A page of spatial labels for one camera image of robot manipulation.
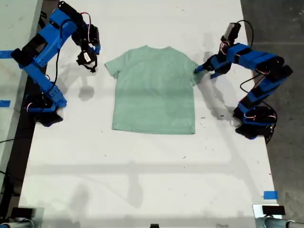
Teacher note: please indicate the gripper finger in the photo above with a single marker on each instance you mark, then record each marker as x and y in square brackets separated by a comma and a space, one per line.
[92, 48]
[204, 68]
[217, 73]
[97, 49]

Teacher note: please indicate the pale green T-shirt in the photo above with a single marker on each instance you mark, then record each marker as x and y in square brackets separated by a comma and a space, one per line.
[152, 95]

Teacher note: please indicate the blue and black robot arm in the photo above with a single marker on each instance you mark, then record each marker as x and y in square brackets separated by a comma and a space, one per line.
[259, 71]
[42, 54]

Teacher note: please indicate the black stand leg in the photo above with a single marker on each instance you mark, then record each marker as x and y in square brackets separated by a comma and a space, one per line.
[42, 17]

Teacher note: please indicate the pale side table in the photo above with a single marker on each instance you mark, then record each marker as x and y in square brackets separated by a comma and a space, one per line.
[14, 23]

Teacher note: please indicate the long blue tape strip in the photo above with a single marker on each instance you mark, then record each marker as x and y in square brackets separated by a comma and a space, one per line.
[6, 54]

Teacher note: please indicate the short blue tape strip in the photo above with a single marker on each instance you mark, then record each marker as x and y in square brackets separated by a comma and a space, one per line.
[4, 103]

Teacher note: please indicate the square blue tape piece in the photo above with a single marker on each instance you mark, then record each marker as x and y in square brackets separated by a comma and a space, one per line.
[270, 195]

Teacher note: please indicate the shiny metal plate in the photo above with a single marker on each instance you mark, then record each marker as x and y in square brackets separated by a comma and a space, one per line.
[38, 217]
[257, 211]

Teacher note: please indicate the small black box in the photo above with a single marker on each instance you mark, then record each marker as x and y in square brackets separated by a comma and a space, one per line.
[273, 210]
[21, 212]

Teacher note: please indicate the small black block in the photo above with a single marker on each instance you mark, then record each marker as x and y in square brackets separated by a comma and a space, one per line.
[154, 225]

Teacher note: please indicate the black and grey camera box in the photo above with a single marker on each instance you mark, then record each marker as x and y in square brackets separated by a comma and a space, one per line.
[231, 32]

